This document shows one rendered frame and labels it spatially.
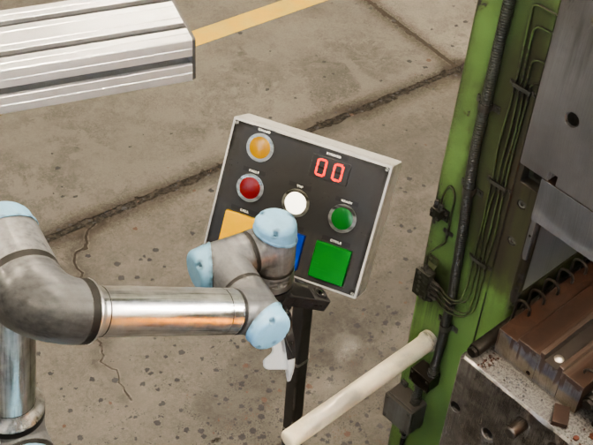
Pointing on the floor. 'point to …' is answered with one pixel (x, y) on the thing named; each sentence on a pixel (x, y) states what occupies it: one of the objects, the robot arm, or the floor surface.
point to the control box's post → (302, 327)
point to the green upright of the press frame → (458, 132)
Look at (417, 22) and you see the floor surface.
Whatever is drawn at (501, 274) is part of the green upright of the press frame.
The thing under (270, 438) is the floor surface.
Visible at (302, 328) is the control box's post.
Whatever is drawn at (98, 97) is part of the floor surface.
